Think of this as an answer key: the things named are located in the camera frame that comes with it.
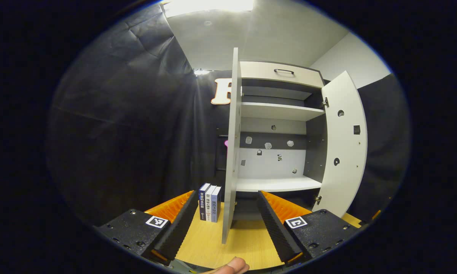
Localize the black backdrop cloth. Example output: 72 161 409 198
46 4 411 229

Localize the ceiling light panel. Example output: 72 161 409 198
163 0 255 18

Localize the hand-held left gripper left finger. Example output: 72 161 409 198
93 190 199 266

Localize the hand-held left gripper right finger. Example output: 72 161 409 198
256 190 362 267

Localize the beige cabinet door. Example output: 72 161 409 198
313 70 368 218
215 47 243 244

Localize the dark blue book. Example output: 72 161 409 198
199 183 211 221

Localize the beige double-door shoe cabinet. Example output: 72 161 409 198
234 60 326 221

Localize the white book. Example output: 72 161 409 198
205 185 217 223

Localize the light blue book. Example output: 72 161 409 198
212 186 222 223

